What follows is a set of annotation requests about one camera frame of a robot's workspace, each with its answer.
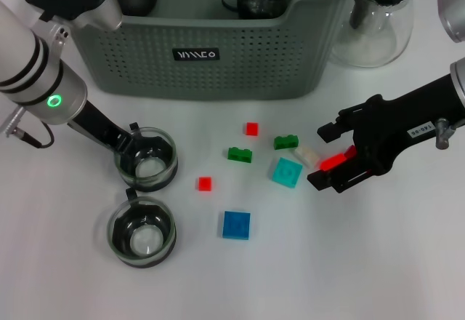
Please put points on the teal square toy block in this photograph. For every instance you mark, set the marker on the teal square toy block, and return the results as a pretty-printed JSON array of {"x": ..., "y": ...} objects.
[{"x": 286, "y": 172}]

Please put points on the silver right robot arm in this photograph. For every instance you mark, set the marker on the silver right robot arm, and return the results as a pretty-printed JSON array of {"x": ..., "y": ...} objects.
[{"x": 459, "y": 83}]

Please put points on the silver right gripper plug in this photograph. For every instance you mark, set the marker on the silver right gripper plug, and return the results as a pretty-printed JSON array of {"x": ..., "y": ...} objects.
[{"x": 442, "y": 136}]

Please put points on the white toy brick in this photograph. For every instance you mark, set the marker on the white toy brick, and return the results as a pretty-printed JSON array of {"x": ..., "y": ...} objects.
[{"x": 307, "y": 155}]

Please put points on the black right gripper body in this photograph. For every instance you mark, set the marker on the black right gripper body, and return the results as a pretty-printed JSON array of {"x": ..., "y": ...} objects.
[{"x": 399, "y": 120}]

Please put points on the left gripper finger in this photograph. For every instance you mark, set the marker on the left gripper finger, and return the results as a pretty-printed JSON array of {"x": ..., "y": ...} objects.
[
  {"x": 124, "y": 136},
  {"x": 117, "y": 146}
]

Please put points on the green toy brick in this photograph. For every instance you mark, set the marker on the green toy brick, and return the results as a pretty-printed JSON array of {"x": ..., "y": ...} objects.
[
  {"x": 239, "y": 154},
  {"x": 286, "y": 142}
]

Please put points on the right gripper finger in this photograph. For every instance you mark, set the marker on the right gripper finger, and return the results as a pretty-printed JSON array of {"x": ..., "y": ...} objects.
[
  {"x": 328, "y": 132},
  {"x": 319, "y": 181}
]

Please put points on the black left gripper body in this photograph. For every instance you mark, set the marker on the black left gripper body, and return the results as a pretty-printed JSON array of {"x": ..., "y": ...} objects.
[{"x": 94, "y": 125}]

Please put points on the dark red toy brick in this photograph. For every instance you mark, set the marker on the dark red toy brick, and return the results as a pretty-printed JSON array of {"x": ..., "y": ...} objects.
[{"x": 351, "y": 152}]

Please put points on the small red square block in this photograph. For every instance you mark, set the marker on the small red square block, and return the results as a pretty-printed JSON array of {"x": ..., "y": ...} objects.
[
  {"x": 205, "y": 184},
  {"x": 252, "y": 129}
]

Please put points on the blue square toy block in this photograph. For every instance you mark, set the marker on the blue square toy block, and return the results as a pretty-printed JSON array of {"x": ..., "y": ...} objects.
[{"x": 236, "y": 225}]

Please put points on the grey-green perforated storage bin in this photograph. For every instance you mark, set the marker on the grey-green perforated storage bin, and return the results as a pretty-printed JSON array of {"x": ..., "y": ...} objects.
[{"x": 145, "y": 62}]

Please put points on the glass carafe with black lid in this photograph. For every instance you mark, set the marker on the glass carafe with black lid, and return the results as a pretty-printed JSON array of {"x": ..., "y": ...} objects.
[{"x": 396, "y": 25}]

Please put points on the bright red toy brick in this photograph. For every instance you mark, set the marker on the bright red toy brick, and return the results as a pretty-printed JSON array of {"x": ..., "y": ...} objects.
[{"x": 331, "y": 162}]

